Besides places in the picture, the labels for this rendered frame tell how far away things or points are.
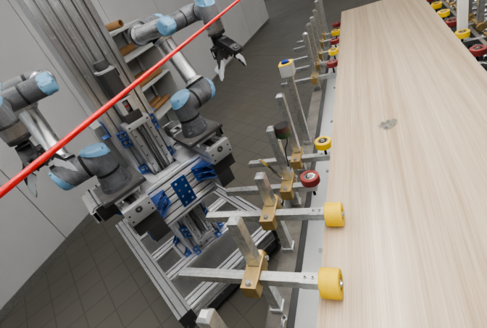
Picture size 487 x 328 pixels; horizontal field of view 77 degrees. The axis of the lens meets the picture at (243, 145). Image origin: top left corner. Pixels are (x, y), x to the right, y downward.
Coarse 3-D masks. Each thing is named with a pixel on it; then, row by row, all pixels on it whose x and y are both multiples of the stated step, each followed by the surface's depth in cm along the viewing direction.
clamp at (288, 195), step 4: (292, 172) 141; (292, 176) 138; (296, 176) 141; (284, 180) 138; (288, 180) 137; (292, 180) 136; (284, 184) 136; (288, 184) 135; (292, 184) 135; (280, 188) 134; (288, 188) 132; (292, 188) 134; (280, 192) 132; (284, 192) 132; (288, 192) 131; (292, 192) 133; (284, 196) 133; (288, 196) 133; (292, 196) 132
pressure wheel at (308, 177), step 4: (304, 172) 132; (308, 172) 131; (312, 172) 130; (316, 172) 129; (300, 176) 131; (304, 176) 130; (308, 176) 129; (312, 176) 129; (316, 176) 127; (304, 180) 127; (308, 180) 127; (312, 180) 126; (316, 180) 126; (304, 184) 128; (308, 184) 127; (312, 184) 127; (316, 184) 127
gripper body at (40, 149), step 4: (28, 132) 100; (24, 136) 97; (28, 136) 98; (16, 140) 96; (20, 140) 96; (24, 140) 97; (28, 140) 103; (8, 144) 96; (12, 144) 96; (16, 144) 96; (40, 144) 106; (36, 148) 103; (40, 148) 102; (40, 152) 101; (44, 152) 102; (48, 160) 103; (44, 164) 102; (48, 164) 103
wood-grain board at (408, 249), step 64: (384, 0) 309; (384, 64) 191; (448, 64) 165; (448, 128) 124; (384, 192) 109; (448, 192) 100; (384, 256) 90; (448, 256) 83; (320, 320) 81; (384, 320) 76; (448, 320) 72
